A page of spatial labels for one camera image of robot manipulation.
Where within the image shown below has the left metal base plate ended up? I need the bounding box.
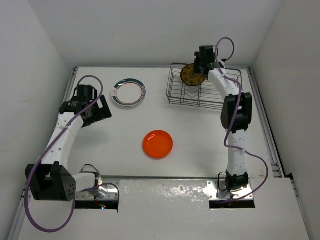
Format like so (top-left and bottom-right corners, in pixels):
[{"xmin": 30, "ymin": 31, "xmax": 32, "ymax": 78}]
[{"xmin": 75, "ymin": 180, "xmax": 120, "ymax": 201}]

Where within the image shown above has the metal wire dish rack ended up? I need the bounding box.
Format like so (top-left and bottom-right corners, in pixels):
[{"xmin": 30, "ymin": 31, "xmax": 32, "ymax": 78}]
[{"xmin": 165, "ymin": 62, "xmax": 244, "ymax": 112}]

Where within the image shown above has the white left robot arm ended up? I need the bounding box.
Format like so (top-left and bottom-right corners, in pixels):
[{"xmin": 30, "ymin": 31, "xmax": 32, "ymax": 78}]
[{"xmin": 25, "ymin": 85, "xmax": 112, "ymax": 202}]

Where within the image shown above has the metal base plate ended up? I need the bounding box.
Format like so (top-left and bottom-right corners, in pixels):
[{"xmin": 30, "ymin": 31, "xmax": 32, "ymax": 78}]
[
  {"xmin": 75, "ymin": 180, "xmax": 120, "ymax": 201},
  {"xmin": 207, "ymin": 178, "xmax": 254, "ymax": 201}
]

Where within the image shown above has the yellow patterned plate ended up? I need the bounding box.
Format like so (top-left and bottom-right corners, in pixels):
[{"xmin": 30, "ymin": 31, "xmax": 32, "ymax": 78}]
[{"xmin": 180, "ymin": 63, "xmax": 206, "ymax": 87}]

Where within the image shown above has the white plate dark red rim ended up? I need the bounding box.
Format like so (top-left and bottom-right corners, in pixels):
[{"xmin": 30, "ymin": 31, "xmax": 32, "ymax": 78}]
[{"xmin": 111, "ymin": 78, "xmax": 147, "ymax": 109}]

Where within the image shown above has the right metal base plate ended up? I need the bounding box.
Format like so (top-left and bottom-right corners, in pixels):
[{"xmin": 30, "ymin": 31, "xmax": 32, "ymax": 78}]
[{"xmin": 207, "ymin": 178, "xmax": 254, "ymax": 201}]

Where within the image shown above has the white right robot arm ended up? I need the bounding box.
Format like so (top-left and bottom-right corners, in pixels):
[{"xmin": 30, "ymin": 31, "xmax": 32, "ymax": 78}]
[{"xmin": 194, "ymin": 45, "xmax": 253, "ymax": 192}]

